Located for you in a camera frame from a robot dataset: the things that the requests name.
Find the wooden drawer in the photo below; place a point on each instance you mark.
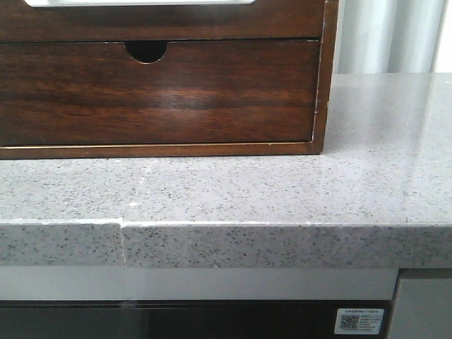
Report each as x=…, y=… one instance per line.
x=259, y=19
x=199, y=92

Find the dark wooden drawer cabinet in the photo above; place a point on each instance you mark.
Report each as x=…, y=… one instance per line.
x=149, y=51

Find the white QR code sticker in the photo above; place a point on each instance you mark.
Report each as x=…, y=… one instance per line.
x=358, y=321

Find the white curtain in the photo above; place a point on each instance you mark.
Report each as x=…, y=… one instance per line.
x=393, y=37

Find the grey cabinet door panel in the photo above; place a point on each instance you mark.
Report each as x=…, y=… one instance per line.
x=422, y=304

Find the black glass built-in appliance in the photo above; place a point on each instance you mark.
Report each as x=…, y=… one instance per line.
x=181, y=318

